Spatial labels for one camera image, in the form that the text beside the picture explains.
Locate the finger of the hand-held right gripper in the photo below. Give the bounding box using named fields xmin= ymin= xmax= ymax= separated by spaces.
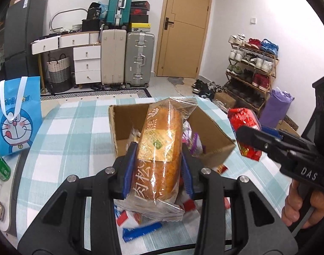
xmin=236 ymin=126 xmax=290 ymax=165
xmin=261 ymin=126 xmax=311 ymax=152

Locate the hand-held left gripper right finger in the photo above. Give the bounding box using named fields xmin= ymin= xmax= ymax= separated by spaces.
xmin=180 ymin=146 xmax=299 ymax=255

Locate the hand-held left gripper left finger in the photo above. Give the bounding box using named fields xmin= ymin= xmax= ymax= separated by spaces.
xmin=17 ymin=141 xmax=138 ymax=255

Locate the shiny red snack packet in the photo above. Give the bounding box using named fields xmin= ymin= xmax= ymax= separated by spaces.
xmin=228 ymin=108 xmax=263 ymax=162

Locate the purple snack bag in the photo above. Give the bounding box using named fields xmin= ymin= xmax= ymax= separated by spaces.
xmin=182 ymin=121 xmax=206 ymax=157

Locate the clear bread loaf packet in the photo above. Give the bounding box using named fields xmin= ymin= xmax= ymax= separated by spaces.
xmin=114 ymin=97 xmax=198 ymax=222

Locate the brown cardboard box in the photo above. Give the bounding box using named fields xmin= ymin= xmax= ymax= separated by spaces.
xmin=108 ymin=102 xmax=237 ymax=170

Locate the person's right hand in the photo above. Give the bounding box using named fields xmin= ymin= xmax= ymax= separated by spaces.
xmin=281 ymin=177 xmax=324 ymax=229

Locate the purple bag on floor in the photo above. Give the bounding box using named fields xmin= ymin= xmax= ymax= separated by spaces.
xmin=259 ymin=87 xmax=294 ymax=132

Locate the small cardboard floor box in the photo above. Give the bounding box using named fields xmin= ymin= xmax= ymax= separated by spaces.
xmin=214 ymin=92 xmax=237 ymax=108

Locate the wooden shoe rack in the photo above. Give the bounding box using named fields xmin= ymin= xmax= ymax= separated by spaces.
xmin=226 ymin=42 xmax=280 ymax=115

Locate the blue snack packet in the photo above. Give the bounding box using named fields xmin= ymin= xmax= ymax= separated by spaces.
xmin=122 ymin=222 xmax=162 ymax=242

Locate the pile of dark shoes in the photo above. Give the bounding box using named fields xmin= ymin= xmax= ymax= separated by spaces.
xmin=192 ymin=78 xmax=223 ymax=101

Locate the patterned black rug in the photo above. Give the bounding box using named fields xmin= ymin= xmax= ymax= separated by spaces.
xmin=40 ymin=88 xmax=153 ymax=101

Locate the shoe rack with shoes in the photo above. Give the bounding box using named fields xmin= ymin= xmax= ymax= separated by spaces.
xmin=228 ymin=33 xmax=280 ymax=109

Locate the silver suitcase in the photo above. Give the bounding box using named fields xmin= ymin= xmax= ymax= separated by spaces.
xmin=125 ymin=32 xmax=155 ymax=89

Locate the white drawer cabinet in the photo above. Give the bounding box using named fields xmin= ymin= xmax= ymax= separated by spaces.
xmin=31 ymin=31 xmax=102 ymax=85

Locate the beige suitcase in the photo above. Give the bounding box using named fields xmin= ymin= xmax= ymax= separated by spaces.
xmin=101 ymin=29 xmax=127 ymax=89

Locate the woven laundry basket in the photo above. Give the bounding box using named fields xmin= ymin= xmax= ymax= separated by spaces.
xmin=47 ymin=54 xmax=72 ymax=92

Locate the blue cartoon tote bag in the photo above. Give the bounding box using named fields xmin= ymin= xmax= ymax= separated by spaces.
xmin=0 ymin=76 xmax=43 ymax=157

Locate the white side table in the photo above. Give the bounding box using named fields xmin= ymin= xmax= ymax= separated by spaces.
xmin=0 ymin=138 xmax=27 ymax=238

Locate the green drink can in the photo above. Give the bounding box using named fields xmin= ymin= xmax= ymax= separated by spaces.
xmin=0 ymin=146 xmax=11 ymax=182

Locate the tan wooden door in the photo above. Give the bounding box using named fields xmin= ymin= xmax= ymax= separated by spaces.
xmin=154 ymin=0 xmax=213 ymax=79

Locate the yellow black shoe box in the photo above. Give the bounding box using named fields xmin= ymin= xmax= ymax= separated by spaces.
xmin=129 ymin=23 xmax=152 ymax=33

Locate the black storage box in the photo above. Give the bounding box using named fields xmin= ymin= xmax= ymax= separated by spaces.
xmin=82 ymin=19 xmax=105 ymax=32

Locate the dark plain shoe box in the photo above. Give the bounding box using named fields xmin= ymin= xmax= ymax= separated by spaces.
xmin=129 ymin=14 xmax=149 ymax=24

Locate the black red logo shoe box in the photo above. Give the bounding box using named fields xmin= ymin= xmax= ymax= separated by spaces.
xmin=130 ymin=7 xmax=149 ymax=16

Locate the black bag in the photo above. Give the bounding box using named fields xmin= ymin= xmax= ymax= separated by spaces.
xmin=87 ymin=2 xmax=102 ymax=21

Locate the teal suitcase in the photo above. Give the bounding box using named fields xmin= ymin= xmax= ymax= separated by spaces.
xmin=106 ymin=0 xmax=133 ymax=30

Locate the grey fridge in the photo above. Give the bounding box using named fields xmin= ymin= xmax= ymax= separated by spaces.
xmin=4 ymin=0 xmax=48 ymax=67

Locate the grey oval metal frame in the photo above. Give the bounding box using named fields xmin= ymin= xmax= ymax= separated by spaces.
xmin=50 ymin=8 xmax=88 ymax=34

